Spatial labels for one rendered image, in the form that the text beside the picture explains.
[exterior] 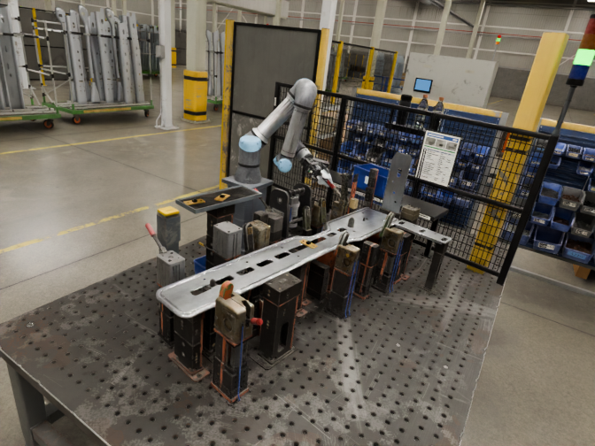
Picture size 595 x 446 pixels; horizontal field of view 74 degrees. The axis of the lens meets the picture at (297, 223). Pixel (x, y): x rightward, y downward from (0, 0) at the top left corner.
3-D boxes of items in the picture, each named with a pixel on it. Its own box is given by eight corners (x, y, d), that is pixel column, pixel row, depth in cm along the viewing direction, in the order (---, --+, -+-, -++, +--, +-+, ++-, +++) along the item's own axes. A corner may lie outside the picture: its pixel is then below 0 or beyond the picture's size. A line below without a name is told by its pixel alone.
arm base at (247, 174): (227, 179, 217) (228, 161, 213) (245, 173, 229) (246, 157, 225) (250, 186, 210) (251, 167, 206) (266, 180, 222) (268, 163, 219)
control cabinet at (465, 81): (389, 150, 867) (414, 26, 769) (397, 148, 910) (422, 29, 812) (464, 168, 795) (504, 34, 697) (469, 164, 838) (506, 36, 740)
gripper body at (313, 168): (310, 179, 220) (297, 164, 223) (320, 177, 226) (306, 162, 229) (317, 170, 215) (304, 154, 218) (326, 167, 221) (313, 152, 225)
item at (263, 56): (311, 221, 457) (338, 30, 377) (305, 225, 445) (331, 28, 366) (223, 190, 517) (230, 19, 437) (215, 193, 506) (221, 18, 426)
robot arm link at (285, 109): (235, 148, 218) (305, 74, 205) (236, 142, 232) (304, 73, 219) (251, 163, 222) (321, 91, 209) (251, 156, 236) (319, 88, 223)
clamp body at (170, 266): (168, 349, 150) (166, 266, 136) (152, 334, 156) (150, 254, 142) (190, 338, 157) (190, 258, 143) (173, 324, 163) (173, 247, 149)
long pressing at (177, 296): (189, 326, 120) (189, 321, 120) (149, 293, 133) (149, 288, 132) (401, 221, 220) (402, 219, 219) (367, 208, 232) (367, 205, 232)
